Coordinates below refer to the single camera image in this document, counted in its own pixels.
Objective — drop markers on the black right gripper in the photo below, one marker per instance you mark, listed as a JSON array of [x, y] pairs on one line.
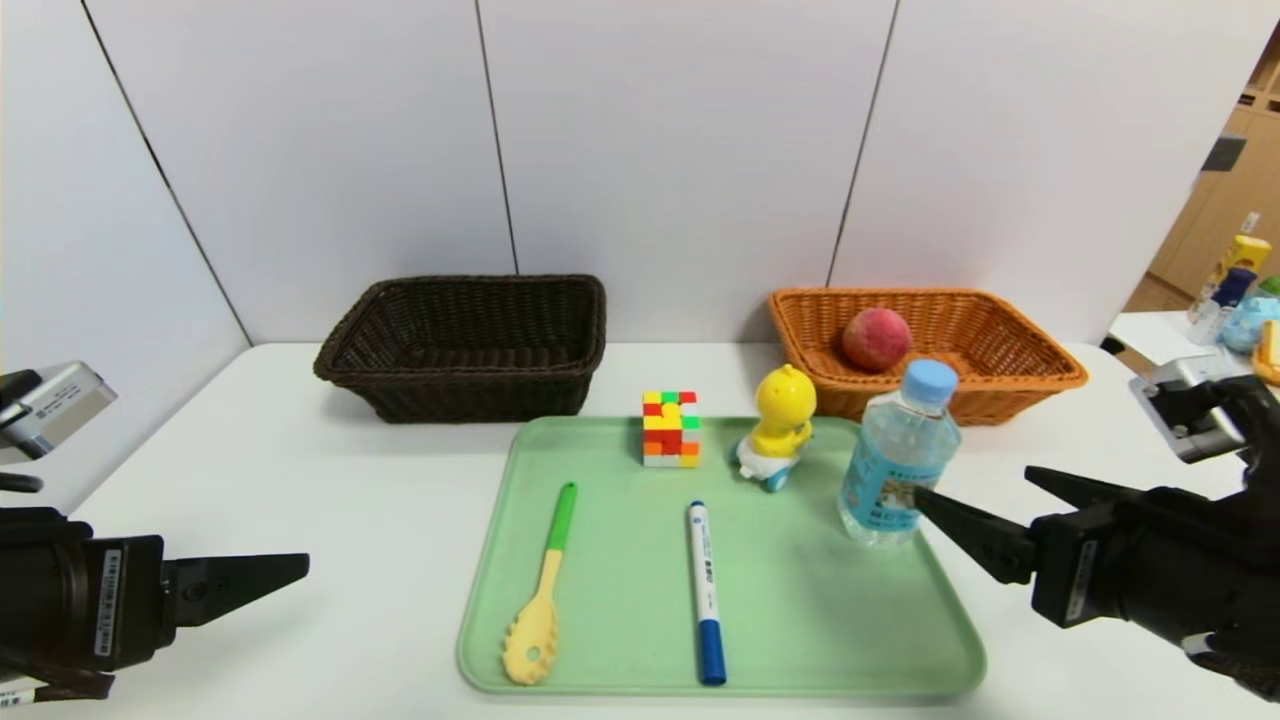
[[1077, 568]]

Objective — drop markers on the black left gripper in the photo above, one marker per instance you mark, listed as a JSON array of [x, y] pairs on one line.
[[122, 601]]

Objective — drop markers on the clear water bottle blue cap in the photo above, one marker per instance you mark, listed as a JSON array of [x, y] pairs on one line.
[[890, 460]]

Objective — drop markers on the red peach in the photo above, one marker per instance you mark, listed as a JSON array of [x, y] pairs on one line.
[[877, 340]]

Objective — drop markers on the yellow duck scooter toy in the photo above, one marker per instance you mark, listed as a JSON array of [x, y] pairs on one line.
[[783, 405]]

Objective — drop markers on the colourful puzzle cube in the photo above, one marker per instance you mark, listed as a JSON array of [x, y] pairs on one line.
[[671, 432]]

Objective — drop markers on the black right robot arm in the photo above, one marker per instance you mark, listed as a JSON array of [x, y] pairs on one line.
[[1200, 570]]

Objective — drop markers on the orange wicker basket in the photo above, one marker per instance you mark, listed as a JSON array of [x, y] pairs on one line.
[[1000, 350]]

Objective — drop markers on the dark brown wicker basket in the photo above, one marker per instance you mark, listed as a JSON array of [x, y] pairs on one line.
[[450, 395]]

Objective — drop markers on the white side table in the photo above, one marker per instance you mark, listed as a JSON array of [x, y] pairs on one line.
[[1150, 345]]

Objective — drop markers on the light green plastic tray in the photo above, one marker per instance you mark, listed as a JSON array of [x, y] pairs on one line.
[[800, 620]]

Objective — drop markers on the clear bottle dark blue cap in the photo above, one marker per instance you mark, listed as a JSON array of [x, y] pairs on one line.
[[1215, 305]]

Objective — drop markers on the orange yellow item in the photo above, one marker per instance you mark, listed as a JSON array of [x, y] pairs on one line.
[[1270, 355]]

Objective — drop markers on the light blue round container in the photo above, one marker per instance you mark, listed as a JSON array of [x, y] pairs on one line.
[[1255, 325]]

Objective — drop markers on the yellow bottle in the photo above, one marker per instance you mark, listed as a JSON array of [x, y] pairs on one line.
[[1243, 255]]

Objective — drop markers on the white marker blue cap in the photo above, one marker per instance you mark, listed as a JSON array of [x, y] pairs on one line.
[[704, 580]]

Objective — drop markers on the wooden cabinet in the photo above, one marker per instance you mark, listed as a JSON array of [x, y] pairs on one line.
[[1215, 225]]

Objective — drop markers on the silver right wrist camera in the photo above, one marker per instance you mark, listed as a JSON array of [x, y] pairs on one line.
[[1185, 415]]

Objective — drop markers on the grey wall box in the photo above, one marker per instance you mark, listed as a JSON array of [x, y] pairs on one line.
[[1222, 153]]

